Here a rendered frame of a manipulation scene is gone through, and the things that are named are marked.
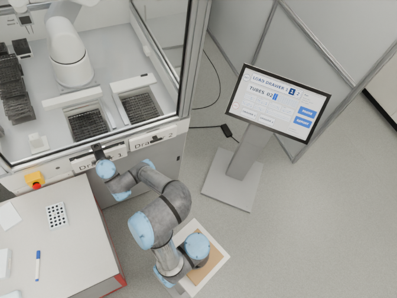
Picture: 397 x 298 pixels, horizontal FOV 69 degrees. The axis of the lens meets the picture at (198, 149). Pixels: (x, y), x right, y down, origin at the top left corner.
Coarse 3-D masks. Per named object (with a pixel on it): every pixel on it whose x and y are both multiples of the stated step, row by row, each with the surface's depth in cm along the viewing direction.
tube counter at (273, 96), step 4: (268, 92) 165; (272, 92) 164; (268, 96) 165; (272, 96) 165; (276, 96) 164; (280, 96) 164; (284, 96) 164; (276, 100) 165; (280, 100) 165; (284, 100) 164; (288, 100) 164; (292, 100) 163; (284, 104) 165; (288, 104) 164; (292, 104) 164; (296, 104) 164
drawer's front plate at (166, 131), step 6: (174, 126) 167; (150, 132) 163; (156, 132) 163; (162, 132) 166; (168, 132) 169; (174, 132) 172; (132, 138) 159; (138, 138) 160; (144, 138) 162; (150, 138) 165; (168, 138) 175; (132, 144) 162; (144, 144) 168; (150, 144) 171; (132, 150) 167
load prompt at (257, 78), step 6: (252, 78) 164; (258, 78) 163; (264, 78) 163; (258, 84) 164; (264, 84) 164; (270, 84) 163; (276, 84) 163; (282, 84) 162; (276, 90) 164; (282, 90) 163; (288, 90) 162; (294, 90) 162; (300, 90) 161; (294, 96) 163; (300, 96) 162
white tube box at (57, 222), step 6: (54, 204) 149; (48, 210) 147; (54, 210) 149; (60, 210) 148; (48, 216) 146; (54, 216) 146; (60, 216) 146; (66, 216) 148; (48, 222) 144; (54, 222) 145; (60, 222) 146; (66, 222) 145; (54, 228) 144; (60, 228) 147
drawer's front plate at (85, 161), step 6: (108, 150) 154; (114, 150) 155; (120, 150) 158; (90, 156) 151; (114, 156) 160; (72, 162) 148; (78, 162) 148; (84, 162) 151; (90, 162) 154; (78, 168) 153; (90, 168) 159
